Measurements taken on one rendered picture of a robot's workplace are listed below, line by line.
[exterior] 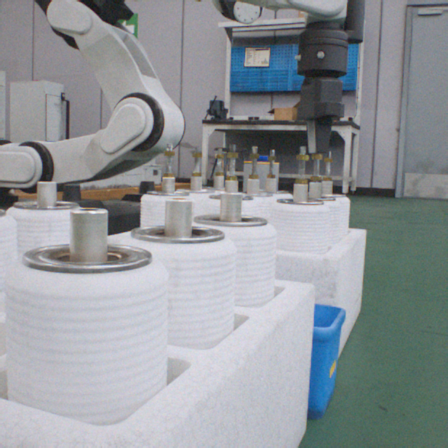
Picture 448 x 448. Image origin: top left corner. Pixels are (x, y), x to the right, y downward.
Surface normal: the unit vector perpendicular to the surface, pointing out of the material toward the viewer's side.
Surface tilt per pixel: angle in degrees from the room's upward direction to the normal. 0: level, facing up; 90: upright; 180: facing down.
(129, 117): 90
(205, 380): 0
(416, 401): 0
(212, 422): 90
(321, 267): 90
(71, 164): 90
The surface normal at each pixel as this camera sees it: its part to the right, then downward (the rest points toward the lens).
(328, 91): 0.19, 0.13
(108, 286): 0.39, -0.43
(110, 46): -0.19, 0.48
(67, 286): 0.07, -0.43
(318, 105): -0.55, 0.08
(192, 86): -0.37, 0.10
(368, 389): 0.04, -0.99
